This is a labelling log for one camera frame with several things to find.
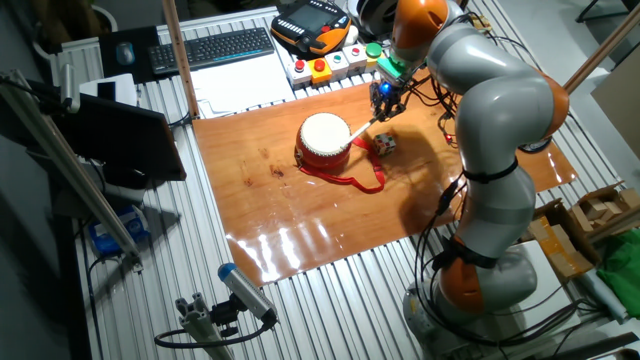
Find red drum strap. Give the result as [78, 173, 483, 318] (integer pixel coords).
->
[298, 134, 387, 195]

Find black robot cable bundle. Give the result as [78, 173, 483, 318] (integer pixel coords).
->
[399, 69, 601, 349]

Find cardboard box with wooden blocks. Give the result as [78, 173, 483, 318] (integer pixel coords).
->
[569, 182, 640, 236]

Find silver metal post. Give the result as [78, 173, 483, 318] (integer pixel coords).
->
[59, 62, 81, 114]

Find green cloth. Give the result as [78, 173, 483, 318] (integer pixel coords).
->
[597, 242, 640, 319]

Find aluminium profile beam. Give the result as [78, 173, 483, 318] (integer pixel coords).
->
[0, 69, 144, 271]

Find wooden pole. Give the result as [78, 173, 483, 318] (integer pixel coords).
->
[160, 0, 201, 120]
[563, 3, 640, 94]

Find white paper roll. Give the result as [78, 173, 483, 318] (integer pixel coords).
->
[579, 269, 629, 324]

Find red drum white skin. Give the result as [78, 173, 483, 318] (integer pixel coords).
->
[294, 111, 353, 171]

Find green wrist adapter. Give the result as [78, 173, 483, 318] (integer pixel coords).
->
[375, 52, 409, 84]

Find black mouse pad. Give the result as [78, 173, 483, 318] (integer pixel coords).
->
[98, 25, 161, 85]

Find wood grain table mat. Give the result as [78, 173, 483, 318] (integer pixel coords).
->
[192, 74, 580, 287]

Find brown cardboard sheet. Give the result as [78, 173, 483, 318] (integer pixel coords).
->
[590, 54, 640, 161]

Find white drumstick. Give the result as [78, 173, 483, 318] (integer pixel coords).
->
[341, 117, 379, 150]

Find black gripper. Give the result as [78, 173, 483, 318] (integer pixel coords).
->
[369, 78, 406, 121]

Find white paper sheets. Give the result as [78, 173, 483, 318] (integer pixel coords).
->
[189, 52, 296, 120]

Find white box small red button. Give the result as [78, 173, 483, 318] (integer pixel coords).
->
[342, 43, 369, 75]

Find black round spool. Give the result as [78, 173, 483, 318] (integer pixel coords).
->
[355, 0, 401, 37]

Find white box red mushroom button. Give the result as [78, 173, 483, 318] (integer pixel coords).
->
[285, 58, 314, 90]

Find white box small green button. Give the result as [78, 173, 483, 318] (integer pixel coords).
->
[324, 50, 351, 81]

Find rubik's cube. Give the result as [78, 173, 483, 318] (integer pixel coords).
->
[372, 132, 397, 157]

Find black chair base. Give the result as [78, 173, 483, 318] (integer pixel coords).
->
[574, 0, 640, 24]

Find grey depth camera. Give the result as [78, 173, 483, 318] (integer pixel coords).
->
[217, 262, 279, 325]

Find white box device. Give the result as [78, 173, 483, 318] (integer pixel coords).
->
[78, 73, 139, 107]

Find black keyboard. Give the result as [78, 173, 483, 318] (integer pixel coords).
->
[147, 26, 276, 76]

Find yellow box red button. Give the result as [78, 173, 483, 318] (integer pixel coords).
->
[306, 58, 334, 85]

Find black orange teach pendant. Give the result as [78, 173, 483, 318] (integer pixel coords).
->
[270, 0, 353, 56]

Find brown cardboard box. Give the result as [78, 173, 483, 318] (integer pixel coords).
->
[524, 198, 601, 281]

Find white flat box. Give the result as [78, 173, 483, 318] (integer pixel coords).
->
[499, 239, 581, 346]

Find black monitor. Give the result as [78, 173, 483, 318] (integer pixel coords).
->
[27, 79, 188, 182]

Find grey computer mouse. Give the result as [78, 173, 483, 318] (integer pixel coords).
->
[115, 41, 136, 66]

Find blue plastic packet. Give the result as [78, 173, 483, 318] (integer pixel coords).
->
[88, 204, 151, 257]

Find aluminium camera bracket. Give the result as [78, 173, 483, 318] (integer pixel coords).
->
[174, 293, 235, 360]

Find black camera cable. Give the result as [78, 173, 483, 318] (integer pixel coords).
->
[153, 319, 276, 350]

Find yellow box big green button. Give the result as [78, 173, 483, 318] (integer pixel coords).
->
[363, 42, 385, 71]

